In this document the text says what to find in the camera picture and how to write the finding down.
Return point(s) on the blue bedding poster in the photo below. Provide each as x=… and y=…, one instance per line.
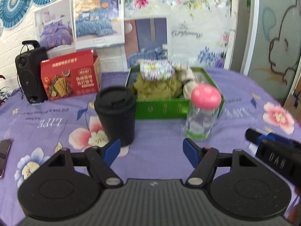
x=98, y=23

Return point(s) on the multicolour knitted cloth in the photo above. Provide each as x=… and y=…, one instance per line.
x=159, y=70

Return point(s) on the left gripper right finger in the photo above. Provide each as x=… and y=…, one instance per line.
x=203, y=160

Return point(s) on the smartphone with dark case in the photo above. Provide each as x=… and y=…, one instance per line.
x=4, y=152

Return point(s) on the glass jar with pink lid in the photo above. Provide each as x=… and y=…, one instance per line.
x=203, y=111

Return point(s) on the red cracker box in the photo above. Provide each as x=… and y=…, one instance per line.
x=71, y=75

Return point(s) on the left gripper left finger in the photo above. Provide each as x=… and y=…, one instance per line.
x=99, y=160

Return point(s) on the purple bedding poster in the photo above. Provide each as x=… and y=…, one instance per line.
x=54, y=27

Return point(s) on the dark blue bedroom poster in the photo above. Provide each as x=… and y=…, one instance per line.
x=147, y=38

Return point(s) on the white plush toy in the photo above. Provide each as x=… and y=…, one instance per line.
x=189, y=81

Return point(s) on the blue paper fan decoration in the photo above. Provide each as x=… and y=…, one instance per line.
x=14, y=11

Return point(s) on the olive yellow fluffy cloth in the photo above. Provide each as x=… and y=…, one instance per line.
x=158, y=89

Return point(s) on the black lidded coffee cup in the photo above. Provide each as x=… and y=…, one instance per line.
x=116, y=108

